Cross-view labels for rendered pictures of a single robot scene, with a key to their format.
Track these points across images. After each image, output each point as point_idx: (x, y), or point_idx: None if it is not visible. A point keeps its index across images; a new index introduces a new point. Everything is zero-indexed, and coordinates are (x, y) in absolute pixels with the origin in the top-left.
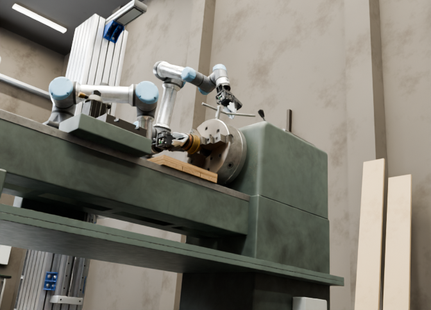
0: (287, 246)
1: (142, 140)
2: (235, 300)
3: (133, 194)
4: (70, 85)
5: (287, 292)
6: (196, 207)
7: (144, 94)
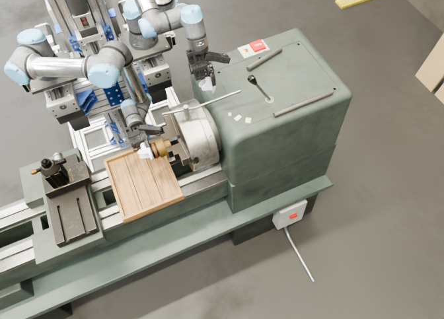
0: (269, 189)
1: (94, 242)
2: None
3: (110, 240)
4: (22, 76)
5: None
6: (170, 214)
7: (100, 84)
